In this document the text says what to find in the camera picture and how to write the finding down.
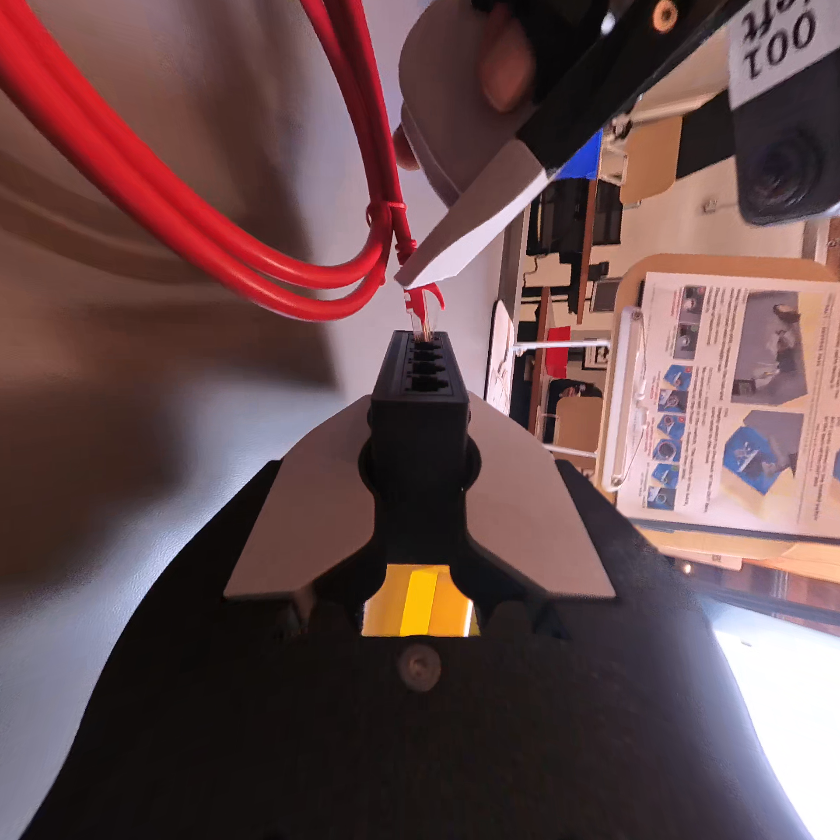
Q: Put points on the white flat sheet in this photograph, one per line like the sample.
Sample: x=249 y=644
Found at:
x=500 y=354

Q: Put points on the black ethernet switch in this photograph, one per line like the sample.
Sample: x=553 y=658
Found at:
x=420 y=420

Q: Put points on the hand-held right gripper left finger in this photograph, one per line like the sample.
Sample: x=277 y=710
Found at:
x=308 y=499

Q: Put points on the printed instruction sheet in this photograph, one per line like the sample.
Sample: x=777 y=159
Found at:
x=722 y=407

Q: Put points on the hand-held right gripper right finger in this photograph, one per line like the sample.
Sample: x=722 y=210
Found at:
x=531 y=512

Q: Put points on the red plastic bin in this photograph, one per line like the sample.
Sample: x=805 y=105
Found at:
x=558 y=351

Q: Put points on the person's left hand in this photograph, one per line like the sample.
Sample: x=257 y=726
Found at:
x=508 y=59

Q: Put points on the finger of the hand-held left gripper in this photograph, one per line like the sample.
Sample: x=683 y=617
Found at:
x=472 y=223

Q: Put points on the wooden chair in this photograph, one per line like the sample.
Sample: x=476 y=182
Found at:
x=579 y=430
x=649 y=157

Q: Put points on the blue plastic bin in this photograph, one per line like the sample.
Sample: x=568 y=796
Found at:
x=584 y=161

